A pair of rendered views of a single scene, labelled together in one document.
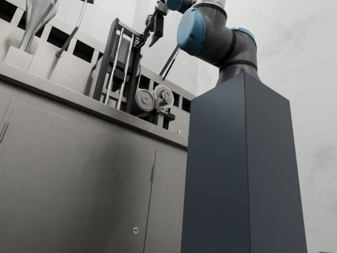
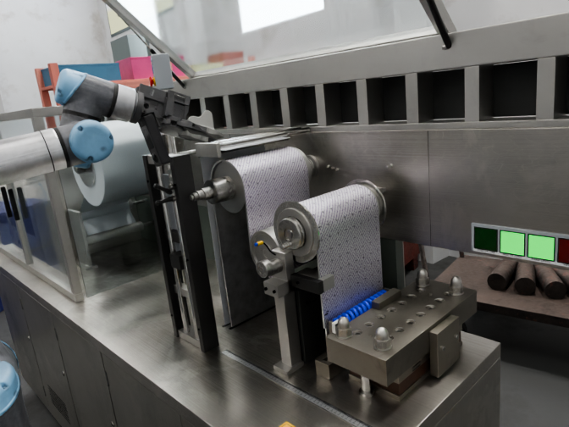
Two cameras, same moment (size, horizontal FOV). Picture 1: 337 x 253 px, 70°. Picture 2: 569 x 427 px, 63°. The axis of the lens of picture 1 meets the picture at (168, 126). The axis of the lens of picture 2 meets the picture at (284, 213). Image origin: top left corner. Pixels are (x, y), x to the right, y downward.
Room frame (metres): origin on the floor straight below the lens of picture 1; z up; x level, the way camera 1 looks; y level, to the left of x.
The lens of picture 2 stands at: (1.13, -0.99, 1.56)
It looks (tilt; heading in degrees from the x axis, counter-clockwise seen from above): 14 degrees down; 86
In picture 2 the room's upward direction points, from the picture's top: 6 degrees counter-clockwise
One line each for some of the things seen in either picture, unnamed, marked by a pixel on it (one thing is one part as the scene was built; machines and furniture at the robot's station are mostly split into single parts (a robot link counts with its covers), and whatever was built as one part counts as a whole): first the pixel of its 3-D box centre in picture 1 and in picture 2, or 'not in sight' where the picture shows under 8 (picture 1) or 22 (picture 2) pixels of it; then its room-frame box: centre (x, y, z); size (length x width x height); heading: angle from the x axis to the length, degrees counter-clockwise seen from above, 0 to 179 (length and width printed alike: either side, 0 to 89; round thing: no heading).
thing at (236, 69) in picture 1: (237, 85); not in sight; (0.61, -0.20, 0.95); 0.15 x 0.15 x 0.10
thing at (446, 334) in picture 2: not in sight; (445, 346); (1.54, -0.06, 0.96); 0.10 x 0.03 x 0.11; 38
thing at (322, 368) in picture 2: not in sight; (359, 344); (1.37, 0.07, 0.92); 0.28 x 0.04 x 0.04; 38
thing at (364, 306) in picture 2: not in sight; (362, 309); (1.38, 0.05, 1.03); 0.21 x 0.04 x 0.03; 38
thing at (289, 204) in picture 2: (164, 96); (295, 231); (1.23, 0.04, 1.25); 0.15 x 0.01 x 0.15; 128
